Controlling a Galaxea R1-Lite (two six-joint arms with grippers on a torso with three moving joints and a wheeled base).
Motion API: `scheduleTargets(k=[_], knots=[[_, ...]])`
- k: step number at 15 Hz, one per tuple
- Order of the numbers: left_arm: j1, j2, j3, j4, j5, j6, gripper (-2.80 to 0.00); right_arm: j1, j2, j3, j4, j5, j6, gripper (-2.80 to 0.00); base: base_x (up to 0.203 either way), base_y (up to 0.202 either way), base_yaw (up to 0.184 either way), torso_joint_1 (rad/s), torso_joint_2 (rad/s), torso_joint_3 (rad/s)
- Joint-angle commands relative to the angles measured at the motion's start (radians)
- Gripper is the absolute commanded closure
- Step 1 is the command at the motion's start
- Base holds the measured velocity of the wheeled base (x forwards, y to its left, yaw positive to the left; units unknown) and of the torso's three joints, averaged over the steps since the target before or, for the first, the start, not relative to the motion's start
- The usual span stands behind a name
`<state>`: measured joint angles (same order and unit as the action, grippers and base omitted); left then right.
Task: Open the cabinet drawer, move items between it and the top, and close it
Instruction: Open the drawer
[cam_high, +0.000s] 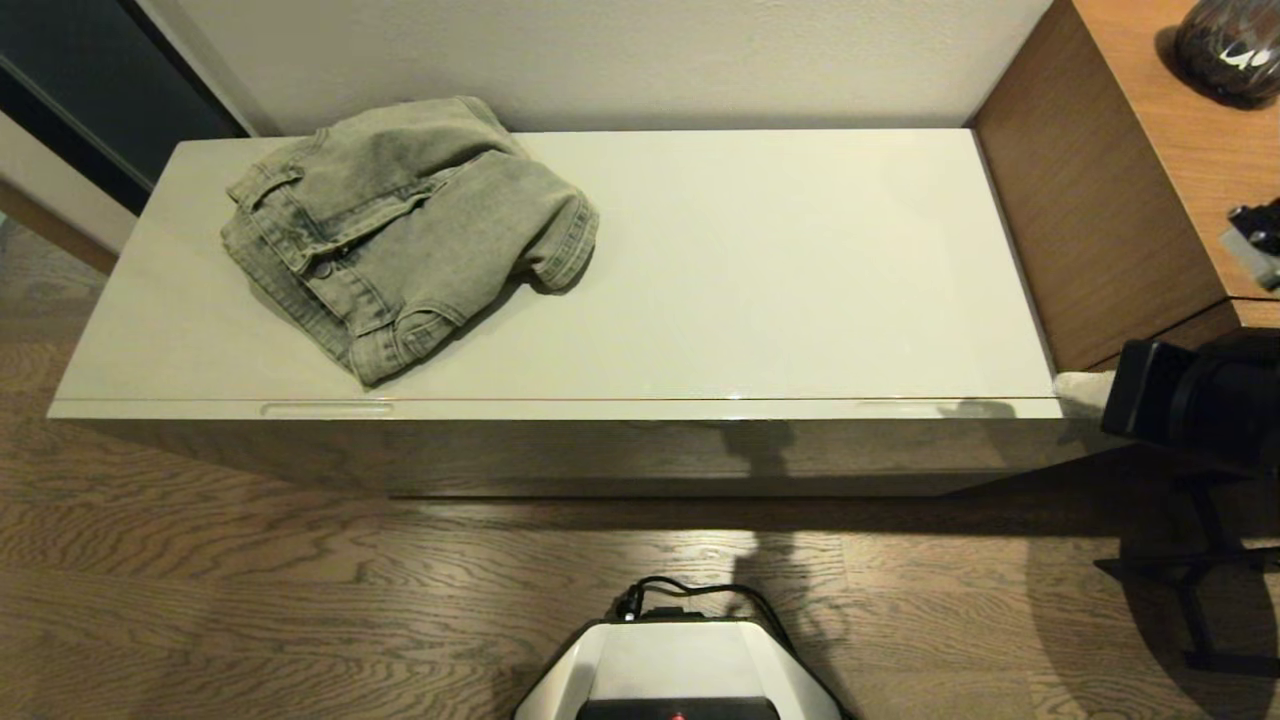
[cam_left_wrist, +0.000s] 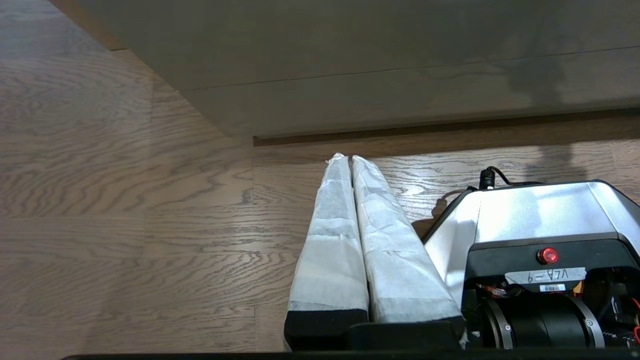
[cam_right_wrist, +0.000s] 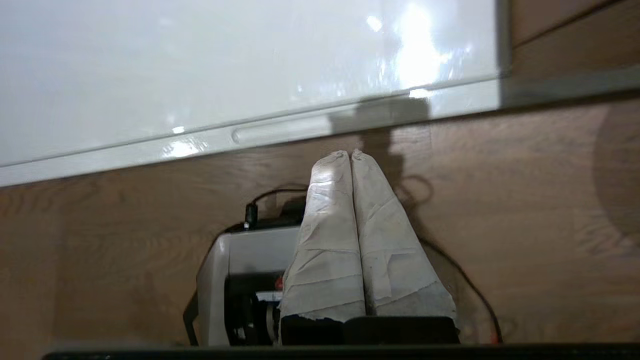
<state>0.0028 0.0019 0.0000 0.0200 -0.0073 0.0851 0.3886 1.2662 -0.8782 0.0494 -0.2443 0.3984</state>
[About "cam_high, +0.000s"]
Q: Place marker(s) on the grey denim jeans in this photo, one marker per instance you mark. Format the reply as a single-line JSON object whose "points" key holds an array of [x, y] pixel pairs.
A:
{"points": [[400, 230]]}

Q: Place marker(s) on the white low drawer cabinet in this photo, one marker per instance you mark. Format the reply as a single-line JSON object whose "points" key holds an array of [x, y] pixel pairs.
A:
{"points": [[800, 270]]}

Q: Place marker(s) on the brown wooden desk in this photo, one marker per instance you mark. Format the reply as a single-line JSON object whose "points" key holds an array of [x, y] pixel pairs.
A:
{"points": [[1100, 200]]}

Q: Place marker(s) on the black metal stand legs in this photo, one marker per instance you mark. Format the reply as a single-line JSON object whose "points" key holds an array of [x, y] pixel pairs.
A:
{"points": [[1200, 570]]}

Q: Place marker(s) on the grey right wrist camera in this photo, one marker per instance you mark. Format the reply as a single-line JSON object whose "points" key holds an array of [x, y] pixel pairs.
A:
{"points": [[1255, 245]]}

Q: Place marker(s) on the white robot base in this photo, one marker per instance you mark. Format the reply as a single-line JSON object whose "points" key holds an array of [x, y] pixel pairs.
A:
{"points": [[680, 665]]}

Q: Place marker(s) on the dark glass vase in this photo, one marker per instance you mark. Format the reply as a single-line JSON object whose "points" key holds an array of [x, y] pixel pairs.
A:
{"points": [[1230, 50]]}

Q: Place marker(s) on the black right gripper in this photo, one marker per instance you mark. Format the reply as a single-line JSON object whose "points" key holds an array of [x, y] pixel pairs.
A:
{"points": [[1150, 392]]}

